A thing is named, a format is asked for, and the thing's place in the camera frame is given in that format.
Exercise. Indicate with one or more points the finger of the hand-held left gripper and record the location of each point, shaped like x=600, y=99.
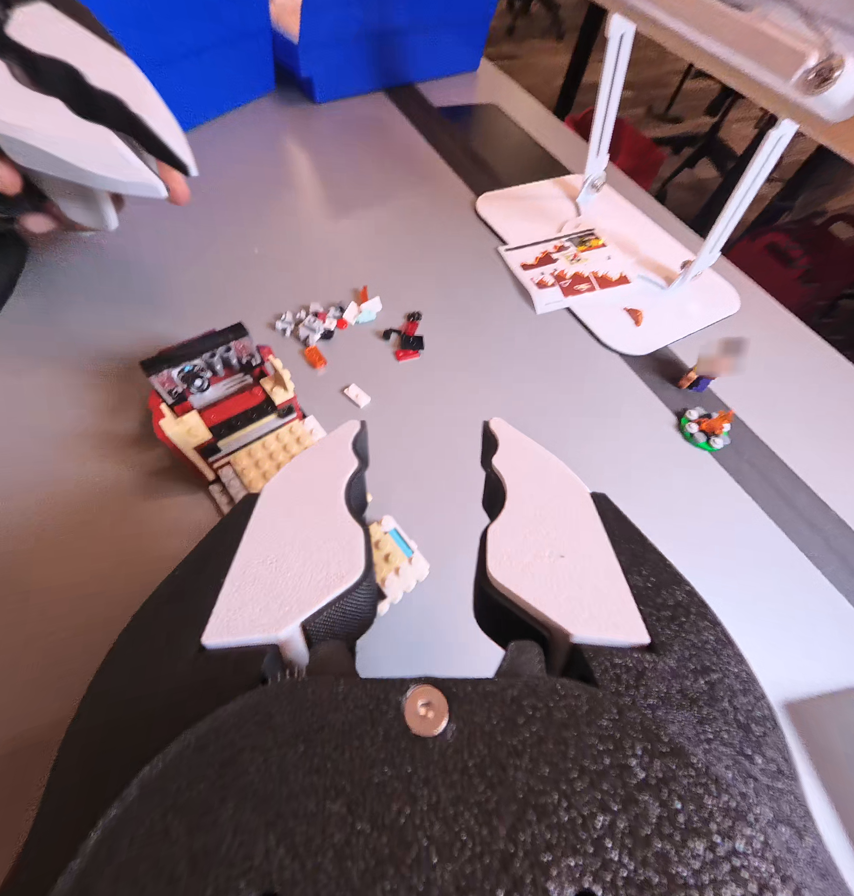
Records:
x=56, y=140
x=112, y=70

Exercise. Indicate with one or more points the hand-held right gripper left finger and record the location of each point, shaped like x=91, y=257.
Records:
x=294, y=553

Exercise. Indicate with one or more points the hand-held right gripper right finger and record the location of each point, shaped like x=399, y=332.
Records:
x=553, y=553

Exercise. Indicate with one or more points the red and tan brick truck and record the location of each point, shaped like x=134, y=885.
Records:
x=217, y=413

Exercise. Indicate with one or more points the printed sticker sheet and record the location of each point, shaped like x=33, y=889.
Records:
x=574, y=280

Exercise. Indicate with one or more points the grey desk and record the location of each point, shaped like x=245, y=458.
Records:
x=224, y=245

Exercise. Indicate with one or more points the white desk stand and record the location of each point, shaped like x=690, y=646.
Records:
x=525, y=203

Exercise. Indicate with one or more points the person's left hand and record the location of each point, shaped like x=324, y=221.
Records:
x=0, y=175

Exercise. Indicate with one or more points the small white plate brick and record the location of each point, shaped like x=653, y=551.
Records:
x=357, y=395

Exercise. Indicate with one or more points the brick campfire model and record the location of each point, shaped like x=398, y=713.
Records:
x=706, y=430

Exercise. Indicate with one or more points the orange transparent flat brick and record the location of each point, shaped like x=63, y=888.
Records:
x=315, y=357

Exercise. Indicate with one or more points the toy minifigure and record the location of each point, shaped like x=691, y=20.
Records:
x=694, y=380

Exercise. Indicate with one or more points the pile of small loose bricks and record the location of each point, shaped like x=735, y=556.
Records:
x=322, y=322

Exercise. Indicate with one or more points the red and black brick assembly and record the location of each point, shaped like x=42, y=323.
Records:
x=410, y=348

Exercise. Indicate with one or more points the small brown brick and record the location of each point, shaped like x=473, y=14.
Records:
x=635, y=316

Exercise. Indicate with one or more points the small red and black brick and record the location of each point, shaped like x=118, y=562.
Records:
x=413, y=323

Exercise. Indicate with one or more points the blue toy box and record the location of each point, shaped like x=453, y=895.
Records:
x=371, y=49

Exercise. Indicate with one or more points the red chair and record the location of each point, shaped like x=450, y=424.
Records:
x=804, y=259
x=629, y=150

